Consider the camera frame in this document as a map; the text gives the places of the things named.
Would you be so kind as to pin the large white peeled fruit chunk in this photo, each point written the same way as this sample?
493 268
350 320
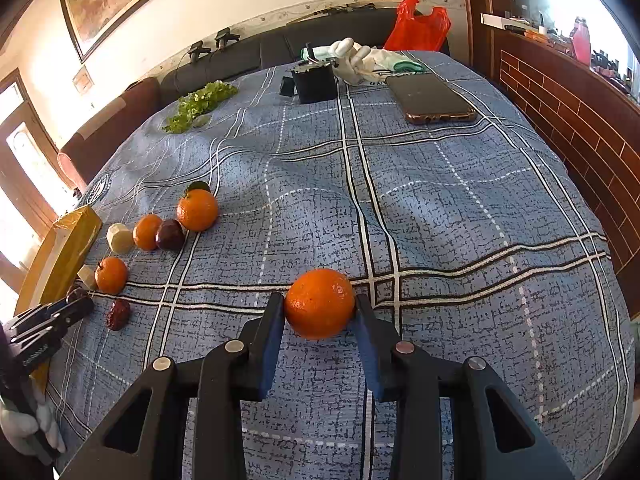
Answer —
120 237

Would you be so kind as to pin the brown armchair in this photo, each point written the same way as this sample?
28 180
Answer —
127 110

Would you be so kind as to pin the yellow cardboard tray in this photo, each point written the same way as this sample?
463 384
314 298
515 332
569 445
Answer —
70 245

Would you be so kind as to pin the small orange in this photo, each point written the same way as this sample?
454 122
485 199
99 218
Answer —
147 232
111 275

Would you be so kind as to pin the black sofa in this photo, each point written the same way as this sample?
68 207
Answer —
260 50

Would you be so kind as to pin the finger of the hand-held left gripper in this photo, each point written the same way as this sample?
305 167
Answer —
70 312
35 316

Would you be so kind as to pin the white glove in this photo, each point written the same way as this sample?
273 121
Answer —
352 60

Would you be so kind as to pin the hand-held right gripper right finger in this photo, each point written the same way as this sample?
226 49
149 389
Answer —
370 355

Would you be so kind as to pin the green lettuce bunch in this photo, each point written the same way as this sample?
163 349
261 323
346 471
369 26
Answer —
200 102

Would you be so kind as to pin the wooden cabinet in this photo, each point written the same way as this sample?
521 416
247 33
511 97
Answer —
575 125

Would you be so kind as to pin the small black device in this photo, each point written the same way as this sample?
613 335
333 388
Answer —
286 86

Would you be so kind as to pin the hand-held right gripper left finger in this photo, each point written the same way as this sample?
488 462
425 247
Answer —
270 350

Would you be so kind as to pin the orange with green leaf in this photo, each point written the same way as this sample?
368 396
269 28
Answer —
197 210

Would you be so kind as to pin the small wall plaque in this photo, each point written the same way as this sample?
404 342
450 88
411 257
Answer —
82 80

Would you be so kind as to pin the person's left hand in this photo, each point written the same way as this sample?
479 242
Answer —
20 432

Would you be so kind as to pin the black box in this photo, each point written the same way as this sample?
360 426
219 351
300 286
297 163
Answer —
314 85

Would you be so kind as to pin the spare hand-held gripper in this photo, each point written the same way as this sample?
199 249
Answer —
226 37
198 51

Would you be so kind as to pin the smartphone in gold case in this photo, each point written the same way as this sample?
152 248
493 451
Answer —
430 100

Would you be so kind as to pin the red plastic bag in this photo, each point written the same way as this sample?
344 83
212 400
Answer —
417 25

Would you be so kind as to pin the small white peeled fruit chunk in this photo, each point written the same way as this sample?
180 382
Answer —
87 276

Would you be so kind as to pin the pink bottle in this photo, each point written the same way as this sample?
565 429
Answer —
581 40

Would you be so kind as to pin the large orange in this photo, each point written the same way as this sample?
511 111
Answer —
320 304

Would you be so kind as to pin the red date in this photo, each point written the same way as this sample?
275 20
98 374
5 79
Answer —
118 314

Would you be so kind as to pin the wooden glass door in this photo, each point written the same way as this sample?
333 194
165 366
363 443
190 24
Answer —
27 170

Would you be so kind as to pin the loose lettuce leaf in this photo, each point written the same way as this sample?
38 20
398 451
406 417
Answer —
201 121

